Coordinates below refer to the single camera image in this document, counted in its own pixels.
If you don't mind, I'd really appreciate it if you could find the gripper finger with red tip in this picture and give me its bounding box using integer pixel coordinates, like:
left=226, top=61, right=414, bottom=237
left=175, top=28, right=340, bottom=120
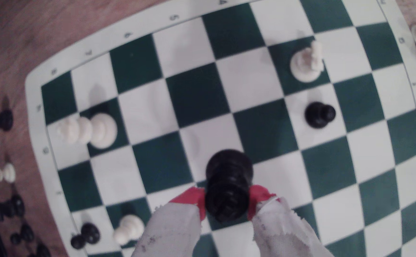
left=131, top=187, right=207, bottom=257
left=248, top=186, right=333, bottom=257

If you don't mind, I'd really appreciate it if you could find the tall black chess piece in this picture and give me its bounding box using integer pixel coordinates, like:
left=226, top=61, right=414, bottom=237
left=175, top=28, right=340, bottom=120
left=204, top=149, right=254, bottom=222

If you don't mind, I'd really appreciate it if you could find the white pawn chess piece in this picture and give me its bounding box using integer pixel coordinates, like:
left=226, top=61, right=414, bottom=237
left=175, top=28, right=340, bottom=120
left=114, top=214, right=145, bottom=246
left=0, top=163, right=16, bottom=183

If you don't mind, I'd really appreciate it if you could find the black pawn chess piece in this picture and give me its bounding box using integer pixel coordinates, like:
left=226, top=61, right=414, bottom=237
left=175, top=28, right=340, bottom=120
left=70, top=223, right=101, bottom=250
left=10, top=222, right=35, bottom=245
left=304, top=102, right=336, bottom=129
left=27, top=242, right=51, bottom=257

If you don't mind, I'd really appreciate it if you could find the white queen chess piece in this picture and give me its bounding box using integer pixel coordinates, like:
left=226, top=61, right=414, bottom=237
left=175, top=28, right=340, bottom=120
left=56, top=113, right=118, bottom=150

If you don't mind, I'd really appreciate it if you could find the green and white chess mat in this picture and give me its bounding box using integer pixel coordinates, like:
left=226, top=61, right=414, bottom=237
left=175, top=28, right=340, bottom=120
left=25, top=0, right=416, bottom=257

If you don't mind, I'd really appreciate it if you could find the white knight chess piece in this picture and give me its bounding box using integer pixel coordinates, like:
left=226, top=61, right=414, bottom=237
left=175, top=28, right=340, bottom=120
left=289, top=40, right=325, bottom=83

